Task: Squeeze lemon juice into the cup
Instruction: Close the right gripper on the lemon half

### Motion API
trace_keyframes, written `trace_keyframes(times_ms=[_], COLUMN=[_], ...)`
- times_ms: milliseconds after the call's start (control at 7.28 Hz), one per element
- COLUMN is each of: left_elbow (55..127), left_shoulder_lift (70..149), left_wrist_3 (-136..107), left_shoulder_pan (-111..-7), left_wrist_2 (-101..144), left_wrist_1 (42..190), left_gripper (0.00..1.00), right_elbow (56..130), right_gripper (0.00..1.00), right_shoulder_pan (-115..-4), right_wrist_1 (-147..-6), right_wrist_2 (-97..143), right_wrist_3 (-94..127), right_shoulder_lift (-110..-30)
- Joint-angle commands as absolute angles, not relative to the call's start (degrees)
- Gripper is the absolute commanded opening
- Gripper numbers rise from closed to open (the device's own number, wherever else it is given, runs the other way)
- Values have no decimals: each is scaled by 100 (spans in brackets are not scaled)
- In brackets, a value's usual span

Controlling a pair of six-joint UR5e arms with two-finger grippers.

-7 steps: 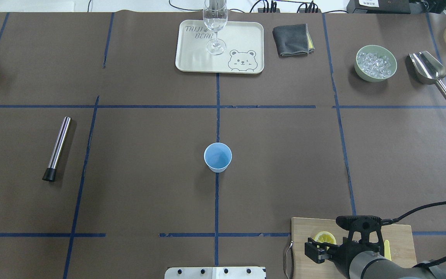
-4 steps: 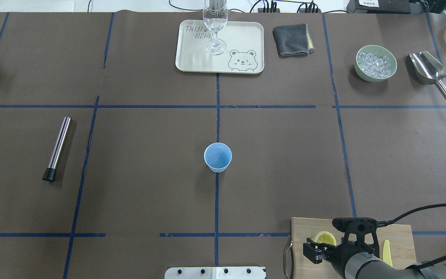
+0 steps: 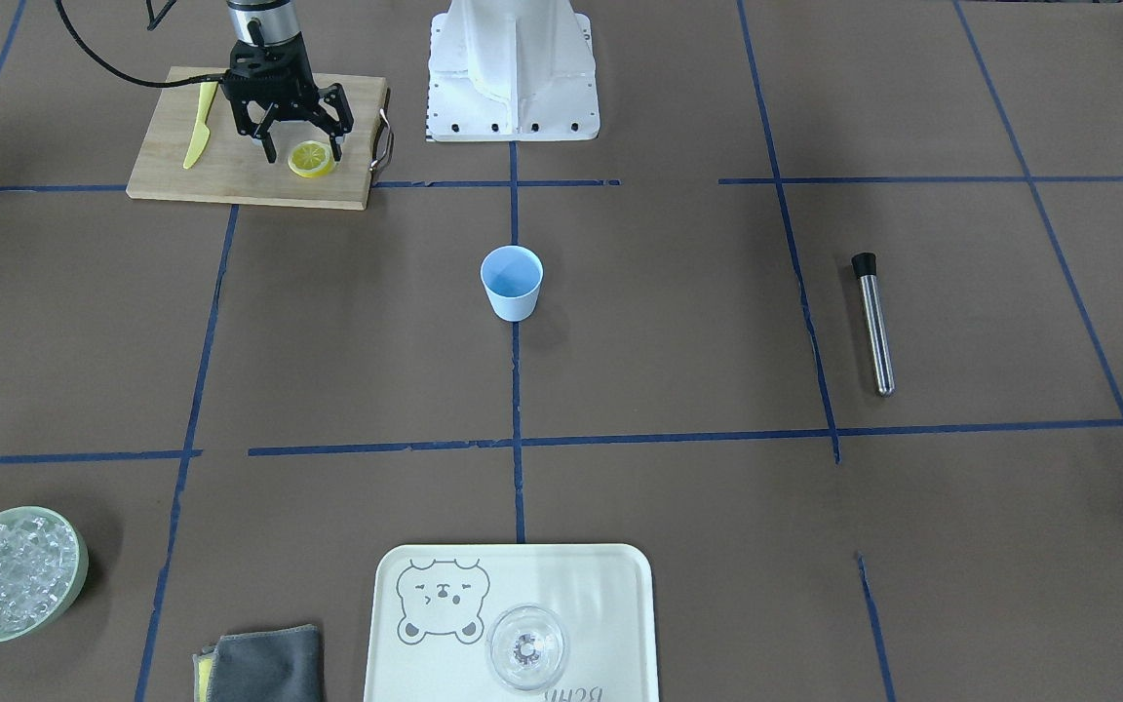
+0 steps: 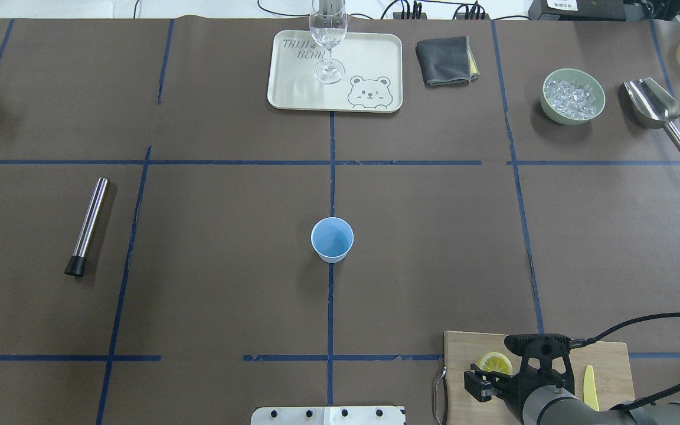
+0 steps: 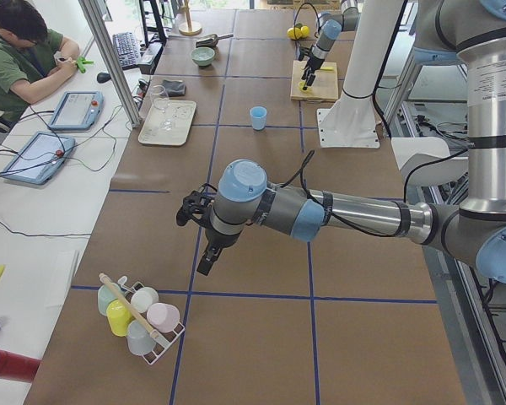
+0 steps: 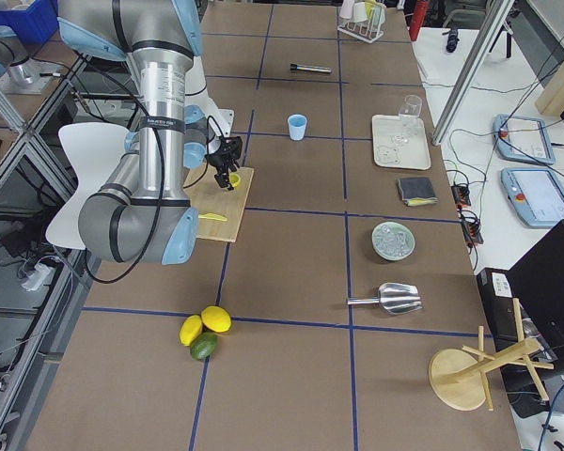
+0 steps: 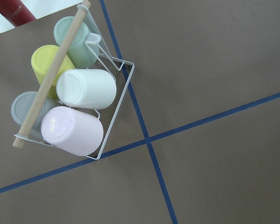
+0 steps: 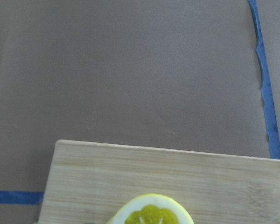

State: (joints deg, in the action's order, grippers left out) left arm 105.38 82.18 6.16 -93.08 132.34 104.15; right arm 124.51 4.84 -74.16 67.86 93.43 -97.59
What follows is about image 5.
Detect cream bear print tray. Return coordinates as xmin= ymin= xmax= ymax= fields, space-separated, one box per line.
xmin=138 ymin=100 xmax=196 ymax=147

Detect lemon slice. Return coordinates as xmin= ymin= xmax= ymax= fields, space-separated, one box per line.
xmin=299 ymin=81 xmax=311 ymax=93

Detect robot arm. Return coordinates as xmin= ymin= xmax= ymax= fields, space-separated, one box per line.
xmin=298 ymin=1 xmax=360 ymax=91
xmin=176 ymin=1 xmax=506 ymax=284

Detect green bowl of ice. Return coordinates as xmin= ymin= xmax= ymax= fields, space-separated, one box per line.
xmin=191 ymin=46 xmax=216 ymax=68

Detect whole yellow lemons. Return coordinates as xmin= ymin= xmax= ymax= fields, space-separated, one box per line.
xmin=287 ymin=25 xmax=310 ymax=41

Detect upper blue teach pendant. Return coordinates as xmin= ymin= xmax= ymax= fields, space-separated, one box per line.
xmin=47 ymin=91 xmax=104 ymax=132

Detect red cylinder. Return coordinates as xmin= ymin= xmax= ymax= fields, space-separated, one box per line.
xmin=0 ymin=349 xmax=40 ymax=383

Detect pink cup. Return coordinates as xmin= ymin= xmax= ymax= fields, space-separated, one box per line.
xmin=147 ymin=302 xmax=180 ymax=333

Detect blue paper cup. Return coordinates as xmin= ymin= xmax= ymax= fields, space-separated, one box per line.
xmin=250 ymin=105 xmax=267 ymax=131

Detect clear wine glass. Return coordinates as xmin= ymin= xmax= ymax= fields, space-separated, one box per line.
xmin=149 ymin=84 xmax=174 ymax=131

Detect round wooden stand base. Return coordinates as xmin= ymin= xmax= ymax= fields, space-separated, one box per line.
xmin=178 ymin=0 xmax=202 ymax=36

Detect light green cup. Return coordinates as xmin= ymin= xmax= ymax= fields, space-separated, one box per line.
xmin=97 ymin=284 xmax=116 ymax=316

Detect pale blue cup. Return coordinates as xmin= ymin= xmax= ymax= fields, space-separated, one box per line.
xmin=126 ymin=320 xmax=156 ymax=356

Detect yellow cup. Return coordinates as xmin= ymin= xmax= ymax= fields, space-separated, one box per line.
xmin=106 ymin=300 xmax=134 ymax=337

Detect bamboo cutting board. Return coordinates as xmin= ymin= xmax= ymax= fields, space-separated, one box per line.
xmin=290 ymin=60 xmax=340 ymax=102

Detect white cup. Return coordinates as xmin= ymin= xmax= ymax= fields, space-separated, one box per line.
xmin=131 ymin=287 xmax=159 ymax=314

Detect folded grey cloth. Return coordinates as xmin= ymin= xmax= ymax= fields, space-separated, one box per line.
xmin=161 ymin=79 xmax=186 ymax=97

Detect blue teach pendant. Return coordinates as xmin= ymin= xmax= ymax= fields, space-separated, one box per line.
xmin=1 ymin=132 xmax=76 ymax=186
xmin=47 ymin=91 xmax=104 ymax=132

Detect black computer mouse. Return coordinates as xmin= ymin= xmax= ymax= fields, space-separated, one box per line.
xmin=96 ymin=72 xmax=111 ymax=84

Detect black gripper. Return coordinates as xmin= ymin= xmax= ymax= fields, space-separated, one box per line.
xmin=196 ymin=228 xmax=240 ymax=276
xmin=300 ymin=56 xmax=324 ymax=89

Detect seated person green shirt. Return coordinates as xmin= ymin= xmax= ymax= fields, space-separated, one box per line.
xmin=0 ymin=1 xmax=80 ymax=126

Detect steel ice scoop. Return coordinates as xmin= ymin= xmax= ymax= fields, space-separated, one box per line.
xmin=195 ymin=33 xmax=234 ymax=48

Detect black keyboard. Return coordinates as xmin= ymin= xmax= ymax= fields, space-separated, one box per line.
xmin=112 ymin=32 xmax=141 ymax=70

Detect lower blue teach pendant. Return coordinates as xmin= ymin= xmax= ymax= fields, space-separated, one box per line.
xmin=1 ymin=132 xmax=76 ymax=186

